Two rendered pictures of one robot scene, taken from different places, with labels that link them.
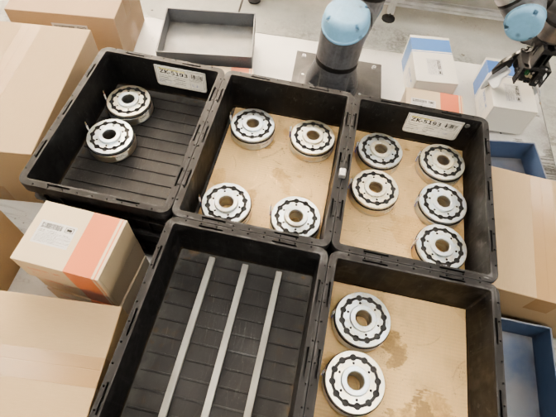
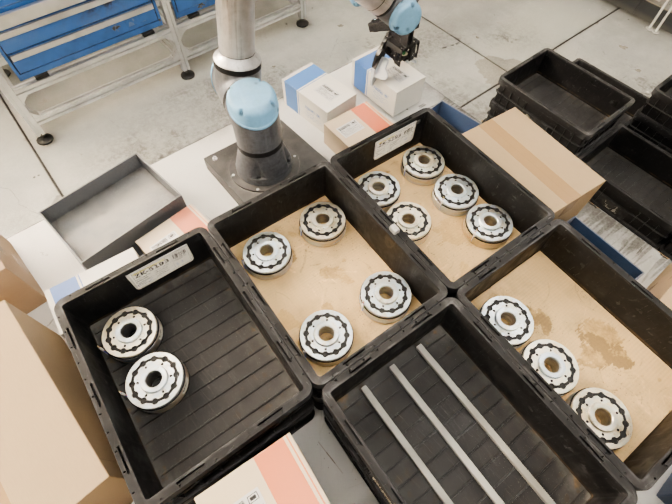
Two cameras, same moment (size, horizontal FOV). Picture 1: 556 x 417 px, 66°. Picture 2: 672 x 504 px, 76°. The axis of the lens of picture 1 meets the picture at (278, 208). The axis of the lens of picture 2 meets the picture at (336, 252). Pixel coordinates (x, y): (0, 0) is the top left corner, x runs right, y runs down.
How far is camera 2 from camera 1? 0.38 m
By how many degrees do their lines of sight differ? 22
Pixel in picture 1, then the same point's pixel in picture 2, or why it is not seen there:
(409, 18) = (205, 63)
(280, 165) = (320, 264)
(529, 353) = not seen: hidden behind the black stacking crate
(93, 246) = (292, 485)
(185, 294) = (377, 436)
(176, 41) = (82, 236)
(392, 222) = (439, 233)
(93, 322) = not seen: outside the picture
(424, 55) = (309, 88)
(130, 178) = (215, 396)
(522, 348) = not seen: hidden behind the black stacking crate
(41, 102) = (48, 417)
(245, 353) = (467, 428)
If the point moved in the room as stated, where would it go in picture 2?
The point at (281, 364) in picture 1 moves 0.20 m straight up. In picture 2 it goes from (494, 407) to (541, 378)
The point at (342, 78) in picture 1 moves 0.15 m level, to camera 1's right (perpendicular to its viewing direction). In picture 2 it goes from (279, 153) to (323, 126)
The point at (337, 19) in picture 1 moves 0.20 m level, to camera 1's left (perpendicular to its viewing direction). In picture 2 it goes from (250, 107) to (172, 151)
